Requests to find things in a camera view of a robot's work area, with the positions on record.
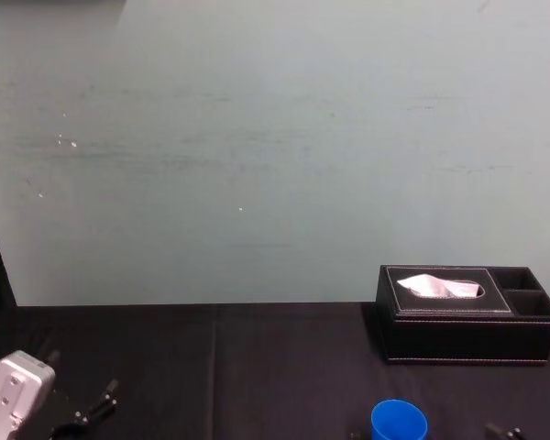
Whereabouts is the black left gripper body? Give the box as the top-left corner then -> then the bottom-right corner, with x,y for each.
35,387 -> 95,440

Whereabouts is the blue plastic cup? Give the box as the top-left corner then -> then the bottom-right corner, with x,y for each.
370,399 -> 429,440

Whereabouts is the black leather tissue box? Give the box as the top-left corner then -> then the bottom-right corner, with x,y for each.
375,263 -> 550,367

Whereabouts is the black tablecloth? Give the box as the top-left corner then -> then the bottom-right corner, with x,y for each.
0,301 -> 550,440

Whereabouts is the white tissue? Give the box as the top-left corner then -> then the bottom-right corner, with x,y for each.
395,273 -> 484,300

